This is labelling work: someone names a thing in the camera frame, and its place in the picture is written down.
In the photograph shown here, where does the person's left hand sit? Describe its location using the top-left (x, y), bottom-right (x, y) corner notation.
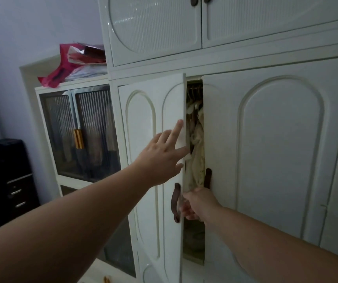
top-left (133, 119), bottom-right (191, 187)

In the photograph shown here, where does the person's right hand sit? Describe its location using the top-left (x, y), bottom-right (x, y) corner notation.
top-left (179, 187), bottom-right (222, 226)

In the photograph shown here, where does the row of baby clothes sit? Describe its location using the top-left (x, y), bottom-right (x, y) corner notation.
top-left (186, 98), bottom-right (206, 192)

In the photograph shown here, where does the cream arched wardrobe door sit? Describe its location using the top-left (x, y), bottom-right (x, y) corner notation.
top-left (202, 55), bottom-right (338, 283)
top-left (118, 73), bottom-right (187, 283)

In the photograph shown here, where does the person's left forearm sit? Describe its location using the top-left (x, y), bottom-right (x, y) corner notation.
top-left (0, 165), bottom-right (155, 283)

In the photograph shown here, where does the person's right forearm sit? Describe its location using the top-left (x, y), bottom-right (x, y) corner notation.
top-left (207, 206), bottom-right (338, 283)

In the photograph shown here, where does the white ribbed glass cabinet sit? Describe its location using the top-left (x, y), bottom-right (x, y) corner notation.
top-left (19, 54), bottom-right (137, 283)

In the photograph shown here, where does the row of gold hangers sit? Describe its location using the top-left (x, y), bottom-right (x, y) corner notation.
top-left (186, 84), bottom-right (204, 103)

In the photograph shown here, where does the pile of white sheets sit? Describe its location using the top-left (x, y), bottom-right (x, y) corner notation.
top-left (65, 64), bottom-right (108, 82)

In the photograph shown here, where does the cream plastic wardrobe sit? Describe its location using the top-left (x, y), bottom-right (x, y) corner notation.
top-left (98, 0), bottom-right (338, 283)

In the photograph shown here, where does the red plastic bag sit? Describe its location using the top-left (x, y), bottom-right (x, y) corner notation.
top-left (38, 43), bottom-right (107, 88)

